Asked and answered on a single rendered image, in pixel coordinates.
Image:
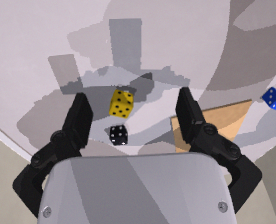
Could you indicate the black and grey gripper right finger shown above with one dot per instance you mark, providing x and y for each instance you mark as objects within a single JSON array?
[{"x": 204, "y": 138}]

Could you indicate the yellow die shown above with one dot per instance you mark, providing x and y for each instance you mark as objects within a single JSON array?
[{"x": 121, "y": 104}]

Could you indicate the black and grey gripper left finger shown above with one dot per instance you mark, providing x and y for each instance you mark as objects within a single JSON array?
[{"x": 64, "y": 144}]

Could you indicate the black die with white pips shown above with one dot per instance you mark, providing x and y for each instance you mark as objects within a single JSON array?
[{"x": 118, "y": 135}]

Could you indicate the blue die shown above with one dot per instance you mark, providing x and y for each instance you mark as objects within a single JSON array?
[{"x": 270, "y": 98}]

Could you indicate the tan mat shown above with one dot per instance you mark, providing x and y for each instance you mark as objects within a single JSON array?
[{"x": 227, "y": 119}]

